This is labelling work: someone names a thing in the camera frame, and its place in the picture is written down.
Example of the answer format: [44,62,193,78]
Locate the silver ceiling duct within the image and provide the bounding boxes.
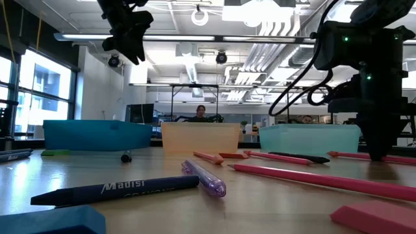
[287,0,329,68]

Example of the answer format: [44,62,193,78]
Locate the orange translucent plastic bin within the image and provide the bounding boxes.
[161,122,242,155]

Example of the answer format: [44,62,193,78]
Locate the blue plastic bin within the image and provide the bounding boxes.
[42,119,153,153]

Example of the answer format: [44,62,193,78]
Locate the teal translucent plastic bin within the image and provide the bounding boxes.
[258,123,362,157]

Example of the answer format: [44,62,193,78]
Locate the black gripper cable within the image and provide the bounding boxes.
[268,0,341,117]

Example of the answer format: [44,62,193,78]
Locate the long ceiling light bar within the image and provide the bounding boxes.
[53,31,318,46]

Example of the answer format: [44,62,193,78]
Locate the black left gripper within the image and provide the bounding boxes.
[97,0,154,66]

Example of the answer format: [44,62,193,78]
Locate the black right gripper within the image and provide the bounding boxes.
[327,84,416,161]

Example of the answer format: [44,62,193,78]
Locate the pink pencil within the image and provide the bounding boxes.
[326,150,416,166]
[243,149,315,166]
[226,163,416,203]
[192,150,225,165]

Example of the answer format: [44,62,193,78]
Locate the blue eraser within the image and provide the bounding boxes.
[0,205,107,234]

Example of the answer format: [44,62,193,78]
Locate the orange-red eraser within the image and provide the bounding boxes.
[218,152,250,160]

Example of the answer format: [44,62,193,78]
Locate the dark blue Madisi crayon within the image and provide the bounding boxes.
[30,175,200,209]

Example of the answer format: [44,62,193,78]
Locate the black window frame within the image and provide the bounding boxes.
[0,48,81,141]

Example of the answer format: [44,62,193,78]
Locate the black click pen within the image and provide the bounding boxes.
[268,151,331,164]

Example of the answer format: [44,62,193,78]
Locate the black background robot arms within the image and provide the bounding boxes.
[174,113,225,124]

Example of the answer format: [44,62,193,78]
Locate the black round knob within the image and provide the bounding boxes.
[120,149,133,164]

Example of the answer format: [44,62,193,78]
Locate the green eraser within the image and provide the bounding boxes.
[40,149,70,157]

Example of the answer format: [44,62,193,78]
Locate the pink eraser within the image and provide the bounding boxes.
[330,200,416,234]

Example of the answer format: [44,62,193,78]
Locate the purple translucent pen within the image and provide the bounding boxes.
[181,159,228,198]

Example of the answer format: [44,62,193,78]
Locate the white ceiling ring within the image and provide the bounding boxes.
[190,8,210,27]

